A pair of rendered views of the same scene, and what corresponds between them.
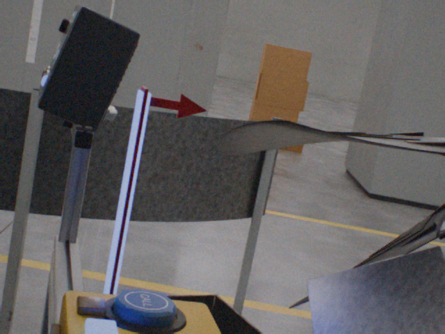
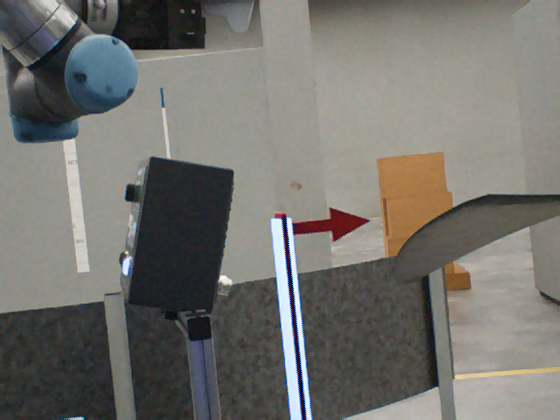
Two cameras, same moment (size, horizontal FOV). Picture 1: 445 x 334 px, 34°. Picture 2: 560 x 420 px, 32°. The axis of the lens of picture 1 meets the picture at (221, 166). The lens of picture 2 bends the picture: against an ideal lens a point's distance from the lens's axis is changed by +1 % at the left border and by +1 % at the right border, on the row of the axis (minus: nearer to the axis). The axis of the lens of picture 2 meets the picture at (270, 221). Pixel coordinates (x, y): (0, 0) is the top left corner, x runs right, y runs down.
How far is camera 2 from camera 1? 0.05 m
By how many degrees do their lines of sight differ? 9
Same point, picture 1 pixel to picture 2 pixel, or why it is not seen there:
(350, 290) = not seen: outside the picture
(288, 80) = (422, 197)
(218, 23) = (312, 148)
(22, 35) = (65, 239)
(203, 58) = (305, 198)
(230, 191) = (399, 357)
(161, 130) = not seen: hidden behind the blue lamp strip
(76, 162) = (198, 361)
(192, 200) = (352, 384)
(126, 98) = not seen: hidden behind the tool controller
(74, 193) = (205, 404)
